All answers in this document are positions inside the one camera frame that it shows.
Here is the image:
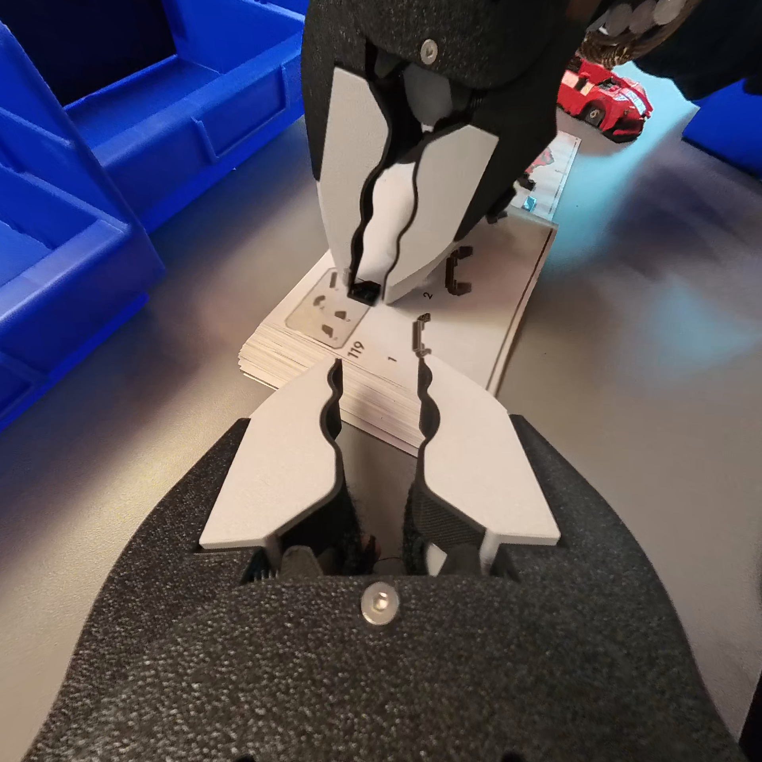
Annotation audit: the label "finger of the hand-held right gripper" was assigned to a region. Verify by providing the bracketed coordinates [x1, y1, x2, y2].
[384, 62, 499, 306]
[318, 65, 394, 289]

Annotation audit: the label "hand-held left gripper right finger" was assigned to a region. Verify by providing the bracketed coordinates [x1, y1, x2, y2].
[417, 355, 560, 575]

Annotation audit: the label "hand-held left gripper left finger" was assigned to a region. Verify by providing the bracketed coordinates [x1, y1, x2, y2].
[199, 359, 347, 563]

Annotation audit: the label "lego instruction booklet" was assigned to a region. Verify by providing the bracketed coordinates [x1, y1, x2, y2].
[238, 128, 582, 459]

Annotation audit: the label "red lego car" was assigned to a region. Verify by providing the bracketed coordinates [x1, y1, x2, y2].
[558, 52, 654, 144]

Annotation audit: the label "gold bangle bracelets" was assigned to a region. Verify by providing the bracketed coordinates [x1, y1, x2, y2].
[585, 24, 682, 67]

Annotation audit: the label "white bead bracelet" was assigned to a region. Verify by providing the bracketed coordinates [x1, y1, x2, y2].
[598, 0, 688, 38]

